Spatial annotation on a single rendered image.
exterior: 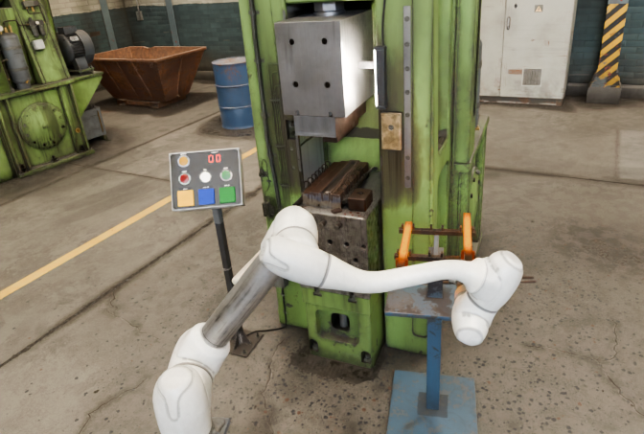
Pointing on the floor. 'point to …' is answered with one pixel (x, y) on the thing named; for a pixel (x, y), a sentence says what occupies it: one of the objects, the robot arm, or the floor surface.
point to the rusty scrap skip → (149, 73)
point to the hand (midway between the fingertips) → (468, 261)
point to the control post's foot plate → (244, 343)
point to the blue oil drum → (233, 93)
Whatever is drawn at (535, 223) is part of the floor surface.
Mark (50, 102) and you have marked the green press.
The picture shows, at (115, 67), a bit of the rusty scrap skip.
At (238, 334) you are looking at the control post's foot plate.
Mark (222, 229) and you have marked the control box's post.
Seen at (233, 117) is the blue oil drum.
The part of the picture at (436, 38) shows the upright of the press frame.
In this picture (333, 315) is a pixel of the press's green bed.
